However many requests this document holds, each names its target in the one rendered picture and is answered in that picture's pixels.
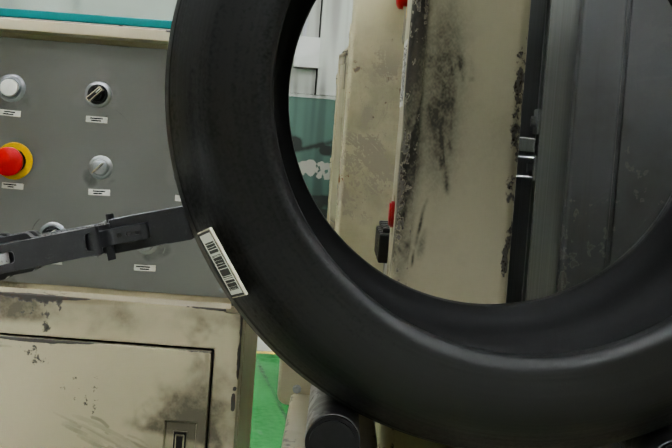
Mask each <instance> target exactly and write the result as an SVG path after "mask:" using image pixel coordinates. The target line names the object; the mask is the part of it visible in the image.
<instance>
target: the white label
mask: <svg viewBox="0 0 672 448"><path fill-rule="evenodd" d="M197 234H198V236H199V238H200V240H201V242H202V243H203V245H204V247H205V249H206V251H207V253H208V254H209V256H210V258H211V260H212V262H213V264H214V265H215V267H216V269H217V271H218V273H219V275H220V276H221V278H222V280H223V282H224V284H225V286H226V287H227V289H228V291H229V293H230V295H231V297H232V298H236V297H241V296H245V295H248V293H247V291H246V289H245V287H244V285H243V283H242V282H241V280H240V278H239V276H238V274H237V272H236V271H235V269H234V267H233V265H232V263H231V261H230V260H229V258H228V256H227V254H226V252H225V250H224V249H223V247H222V245H221V243H220V241H219V239H218V238H217V236H216V234H215V232H214V230H213V228H212V227H210V228H208V229H205V230H203V231H201V232H199V233H197Z"/></svg>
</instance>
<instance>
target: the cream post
mask: <svg viewBox="0 0 672 448"><path fill-rule="evenodd" d="M530 7H531V0H408V3H407V15H406V28H405V41H406V40H407V39H408V44H407V57H406V69H405V82H404V95H403V106H402V107H400V111H399V124H398V133H397V145H396V157H395V170H394V183H393V196H392V201H395V211H394V223H393V227H390V235H389V248H388V260H387V274H386V275H387V276H389V277H390V278H392V279H394V280H396V281H398V282H400V283H402V284H404V285H406V286H408V287H411V288H413V289H415V290H418V291H421V292H423V293H426V294H429V295H433V296H436V297H440V298H444V299H448V300H453V301H459V302H467V303H478V304H502V303H506V297H507V285H508V273H509V261H510V249H511V237H512V224H513V212H514V200H515V188H516V176H517V164H518V152H519V140H520V128H521V116H522V104H523V91H524V79H525V67H526V55H527V43H528V31H529V19H530ZM405 41H404V43H405ZM375 429H376V437H377V445H378V448H457V447H452V446H448V445H443V444H439V443H435V442H431V441H427V440H424V439H420V438H417V437H414V436H411V435H408V434H405V433H402V432H399V431H397V430H394V429H392V428H389V427H387V426H384V425H382V424H380V423H377V422H375Z"/></svg>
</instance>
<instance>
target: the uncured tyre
mask: <svg viewBox="0 0 672 448"><path fill-rule="evenodd" d="M668 1H669V3H670V5H671V7H672V0H668ZM315 2H316V0H177V2H176V6H175V10H174V15H173V20H172V24H171V30H170V36H169V42H168V50H167V59H166V72H165V114H166V128H167V137H168V145H169V151H170V157H171V162H172V168H173V172H174V177H175V181H176V185H177V188H178V192H179V195H180V199H181V202H182V205H183V208H184V211H185V214H186V217H187V220H188V222H189V225H190V227H191V230H192V232H193V235H194V237H195V239H196V242H197V244H198V246H199V248H200V250H201V252H202V254H203V256H204V258H205V260H206V262H207V264H208V266H209V268H210V270H211V271H212V273H213V275H214V277H215V278H216V280H217V282H218V283H219V285H220V286H221V288H222V290H223V291H224V293H225V294H226V296H227V297H228V299H229V300H230V301H231V303H232V304H233V306H234V307H235V308H236V310H237V311H238V312H239V314H240V315H241V316H242V318H243V319H244V320H245V321H246V322H247V324H248V325H249V326H250V327H251V328H252V330H253V331H254V332H255V333H256V334H257V335H258V336H259V337H260V339H261V340H262V341H263V342H264V343H265V344H266V345H267V346H268V347H269V348H270V349H271V350H272V351H273V352H274V353H275V354H276V355H277V356H278V357H279V358H280V359H281V360H283V361H284V362H285V363H286V364H287V365H288V366H289V367H291V368H292V369H293V370H294V371H295V372H296V373H298V374H299V375H300V376H301V377H303V378H304V379H305V380H307V381H308V382H309V383H311V384H312V385H313V386H315V387H316V388H318V389H319V390H320V391H322V392H323V393H325V394H326V395H328V396H329V397H331V398H333V399H334V400H336V401H337V402H339V403H341V404H342V405H344V406H346V407H348V408H349V409H351V410H353V411H355V412H357V413H359V414H361V415H363V416H365V417H367V418H369V419H371V420H373V421H375V422H377V423H380V424H382V425H384V426H387V427H389V428H392V429H394V430H397V431H399V432H402V433H405V434H408V435H411V436H414V437H417V438H420V439H424V440H427V441H431V442H435V443H439V444H443V445H448V446H452V447H457V448H594V447H599V446H604V445H609V444H613V443H617V442H621V441H625V440H628V439H632V438H635V437H639V436H642V435H645V434H648V433H651V432H653V431H656V430H659V429H661V428H664V427H666V426H669V425H671V424H672V193H671V195H670V196H669V198H668V200H667V202H666V204H665V205H664V207H663V208H662V210H661V212H660V213H659V215H658V216H657V217H656V219H655V220H654V222H653V223H652V224H651V225H650V227H649V228H648V229H647V230H646V232H645V233H644V234H643V235H642V236H641V237H640V238H639V239H638V241H637V242H636V243H635V244H634V245H633V246H632V247H631V248H629V249H628V250H627V251H626V252H625V253H624V254H623V255H622V256H620V257H619V258H618V259H617V260H615V261H614V262H613V263H612V264H610V265H609V266H607V267H606V268H605V269H603V270H602V271H600V272H598V273H597V274H595V275H594V276H592V277H590V278H588V279H586V280H585V281H583V282H581V283H579V284H577V285H574V286H572V287H570V288H568V289H565V290H562V291H560V292H557V293H554V294H551V295H548V296H544V297H540V298H536V299H532V300H527V301H521V302H514V303H502V304H478V303H467V302H459V301H453V300H448V299H444V298H440V297H436V296H433V295H429V294H426V293H423V292H421V291H418V290H415V289H413V288H411V287H408V286H406V285H404V284H402V283H400V282H398V281H396V280H394V279H392V278H390V277H389V276H387V275H385V274H384V273H382V272H381V271H379V270H378V269H376V268H375V267H373V266H372V265H371V264H369V263H368V262H367V261H365V260H364V259H363V258H362V257H360V256H359V255H358V254H357V253H356V252H355V251H354V250H353V249H351V248H350V247H349V246H348V245H347V244H346V243H345V242H344V240H343V239H342V238H341V237H340V236H339V235H338V234H337V233H336V231H335V230H334V229H333V228H332V226H331V225H330V224H329V222H328V221H327V220H326V218H325V217H324V215H323V214H322V212H321V211H320V209H319V208H318V206H317V204H316V203H315V201H314V199H313V197H312V195H311V193H310V191H309V189H308V187H307V185H306V183H305V180H304V178H303V175H302V173H301V170H300V167H299V164H298V161H297V157H296V153H295V150H294V145H293V140H292V134H291V127H290V118H289V87H290V77H291V70H292V64H293V59H294V55H295V51H296V47H297V44H298V41H299V37H300V35H301V32H302V29H303V27H304V24H305V22H306V19H307V17H308V15H309V13H310V11H311V9H312V7H313V5H314V3H315ZM210 227H212V228H213V230H214V232H215V234H216V236H217V238H218V239H219V241H220V243H221V245H222V247H223V249H224V250H225V252H226V254H227V256H228V258H229V260H230V261H231V263H232V265H233V267H234V269H235V271H236V272H237V274H238V276H239V278H240V280H241V282H242V283H243V285H244V287H245V289H246V291H247V293H248V295H245V296H241V297H236V298H232V297H231V295H230V293H229V291H228V289H227V287H226V286H225V284H224V282H223V280H222V278H221V276H220V275H219V273H218V271H217V269H216V267H215V265H214V264H213V262H212V260H211V258H210V256H209V254H208V253H207V251H206V249H205V247H204V245H203V243H202V242H201V240H200V238H199V236H198V234H197V233H199V232H201V231H203V230H205V229H208V228H210Z"/></svg>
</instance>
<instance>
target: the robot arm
mask: <svg viewBox="0 0 672 448"><path fill-rule="evenodd" d="M193 238H194V235H193V232H192V230H191V227H190V225H189V222H188V220H187V217H186V214H185V211H184V208H183V206H178V207H172V208H167V209H162V210H156V211H151V212H145V213H140V214H134V215H129V216H123V217H118V218H114V214H113V213H109V214H106V220H105V221H102V222H101V223H98V224H92V225H86V226H81V227H75V228H69V229H63V230H58V231H52V232H46V233H40V232H39V231H37V230H32V231H26V232H21V233H15V234H10V233H7V232H5V233H0V280H4V279H6V278H9V277H11V276H14V275H17V274H22V273H28V272H32V271H34V270H37V269H39V268H41V267H43V266H45V265H49V264H54V263H59V262H64V261H69V260H74V259H79V258H85V257H90V256H92V257H93V256H94V257H98V256H100V255H102V254H103V253H105V254H107V257H108V261H110V260H114V259H116V254H115V253H120V252H126V251H131V250H137V249H142V248H148V247H153V246H159V245H164V244H170V243H175V242H181V241H186V240H191V239H193Z"/></svg>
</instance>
